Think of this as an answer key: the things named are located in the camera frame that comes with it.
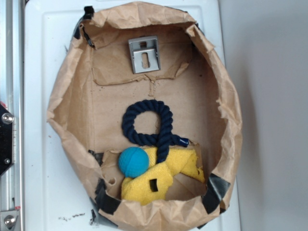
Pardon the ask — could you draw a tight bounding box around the grey metal bracket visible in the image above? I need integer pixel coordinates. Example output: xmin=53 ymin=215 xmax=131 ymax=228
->
xmin=128 ymin=36 xmax=161 ymax=74

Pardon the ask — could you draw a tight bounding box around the brown paper bag bin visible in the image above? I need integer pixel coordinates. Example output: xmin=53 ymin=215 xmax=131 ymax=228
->
xmin=47 ymin=1 xmax=243 ymax=231

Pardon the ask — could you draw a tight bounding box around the black mounting plate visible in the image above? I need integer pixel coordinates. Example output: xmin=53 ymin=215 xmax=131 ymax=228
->
xmin=0 ymin=102 xmax=14 ymax=177

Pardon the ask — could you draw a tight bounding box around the dark blue rope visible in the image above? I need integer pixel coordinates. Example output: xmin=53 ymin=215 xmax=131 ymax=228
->
xmin=121 ymin=100 xmax=190 ymax=164

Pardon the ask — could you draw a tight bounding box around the white plastic tray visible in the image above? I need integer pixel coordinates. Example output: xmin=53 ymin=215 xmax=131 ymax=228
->
xmin=23 ymin=0 xmax=242 ymax=231

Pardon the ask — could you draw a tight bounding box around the yellow cloth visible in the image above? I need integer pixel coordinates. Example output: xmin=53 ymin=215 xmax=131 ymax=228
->
xmin=121 ymin=147 xmax=205 ymax=205

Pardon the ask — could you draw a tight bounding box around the blue foam ball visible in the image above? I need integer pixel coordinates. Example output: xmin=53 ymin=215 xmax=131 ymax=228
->
xmin=118 ymin=147 xmax=150 ymax=178

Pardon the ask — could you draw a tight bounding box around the aluminium frame rail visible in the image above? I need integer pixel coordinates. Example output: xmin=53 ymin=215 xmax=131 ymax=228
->
xmin=0 ymin=0 xmax=25 ymax=231

